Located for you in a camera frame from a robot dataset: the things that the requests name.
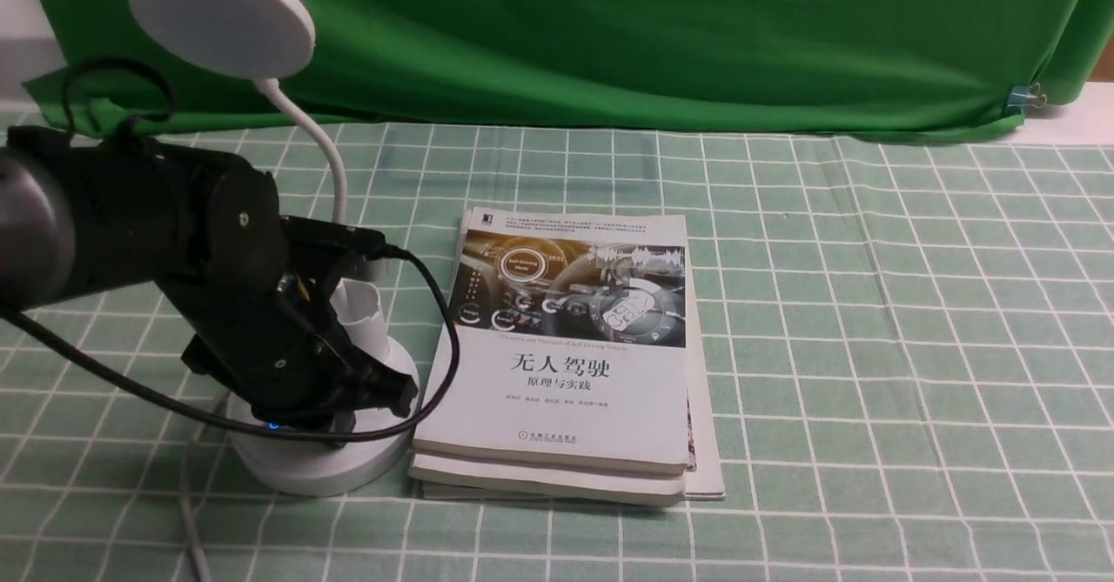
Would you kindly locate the blue binder clip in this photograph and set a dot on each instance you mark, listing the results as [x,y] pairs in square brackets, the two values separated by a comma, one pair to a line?
[1024,97]

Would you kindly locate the middle white book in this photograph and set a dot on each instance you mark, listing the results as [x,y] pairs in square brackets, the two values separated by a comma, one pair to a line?
[458,478]

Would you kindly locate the white desk lamp with sockets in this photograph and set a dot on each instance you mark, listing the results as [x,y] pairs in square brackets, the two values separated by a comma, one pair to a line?
[265,41]

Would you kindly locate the green backdrop cloth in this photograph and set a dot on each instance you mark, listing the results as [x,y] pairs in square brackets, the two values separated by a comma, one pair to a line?
[936,71]

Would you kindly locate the top white self-driving book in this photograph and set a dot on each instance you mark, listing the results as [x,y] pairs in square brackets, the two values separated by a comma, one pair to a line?
[572,343]

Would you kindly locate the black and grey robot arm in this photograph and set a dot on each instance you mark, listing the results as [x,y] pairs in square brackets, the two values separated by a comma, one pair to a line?
[86,220]

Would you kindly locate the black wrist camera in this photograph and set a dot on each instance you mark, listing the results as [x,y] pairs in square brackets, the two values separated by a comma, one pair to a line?
[320,239]

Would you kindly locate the bottom thin white book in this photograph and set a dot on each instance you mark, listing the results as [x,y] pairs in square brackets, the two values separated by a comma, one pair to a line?
[703,475]

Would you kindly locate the green checkered tablecloth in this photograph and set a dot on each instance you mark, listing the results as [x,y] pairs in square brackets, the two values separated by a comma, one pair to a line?
[908,350]

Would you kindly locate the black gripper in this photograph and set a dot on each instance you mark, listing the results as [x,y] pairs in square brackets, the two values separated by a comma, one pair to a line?
[263,321]

